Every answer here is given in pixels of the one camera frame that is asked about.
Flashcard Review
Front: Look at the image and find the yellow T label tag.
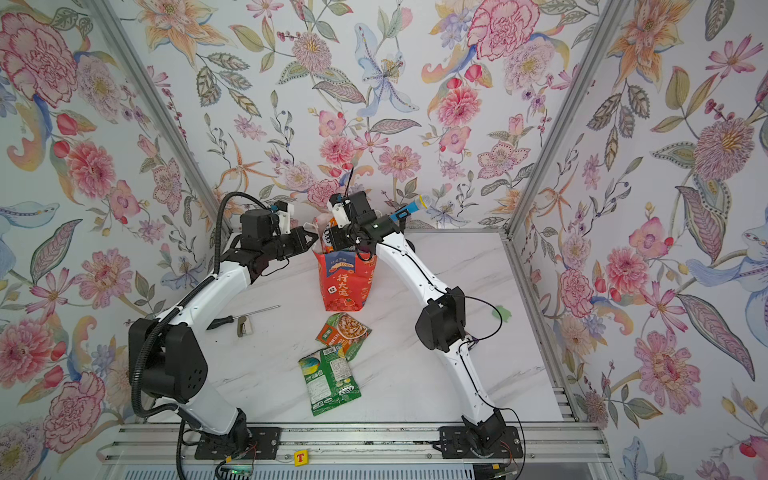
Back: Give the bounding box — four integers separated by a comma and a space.
293, 450, 310, 467

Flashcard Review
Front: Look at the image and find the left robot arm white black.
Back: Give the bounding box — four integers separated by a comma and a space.
128, 192, 318, 442

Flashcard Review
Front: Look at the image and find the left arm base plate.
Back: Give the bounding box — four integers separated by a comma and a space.
194, 427, 282, 461

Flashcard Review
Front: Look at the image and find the small metal bracket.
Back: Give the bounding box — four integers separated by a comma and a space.
237, 315, 253, 338

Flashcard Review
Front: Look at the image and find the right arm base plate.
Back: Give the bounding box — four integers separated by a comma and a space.
432, 426, 524, 460

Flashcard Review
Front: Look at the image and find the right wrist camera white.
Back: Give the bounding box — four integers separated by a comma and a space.
327, 200, 350, 228

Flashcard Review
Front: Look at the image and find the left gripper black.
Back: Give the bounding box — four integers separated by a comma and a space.
260, 226, 320, 264

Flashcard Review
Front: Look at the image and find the orange green nut snack packet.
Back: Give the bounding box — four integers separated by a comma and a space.
316, 312, 372, 361

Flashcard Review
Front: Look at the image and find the red paper bag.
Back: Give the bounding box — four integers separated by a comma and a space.
313, 219, 377, 312

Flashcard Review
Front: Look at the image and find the black handled screwdriver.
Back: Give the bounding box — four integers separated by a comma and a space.
206, 304, 282, 331

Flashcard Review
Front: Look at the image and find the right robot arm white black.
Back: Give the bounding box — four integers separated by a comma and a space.
327, 192, 526, 462

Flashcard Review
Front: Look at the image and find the aluminium rail frame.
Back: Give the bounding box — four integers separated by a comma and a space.
97, 422, 611, 466

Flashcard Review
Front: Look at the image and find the blue microphone on black stand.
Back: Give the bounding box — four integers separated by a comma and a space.
390, 195, 433, 232

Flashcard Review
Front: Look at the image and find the small green object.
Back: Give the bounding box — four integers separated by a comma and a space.
492, 305, 511, 323

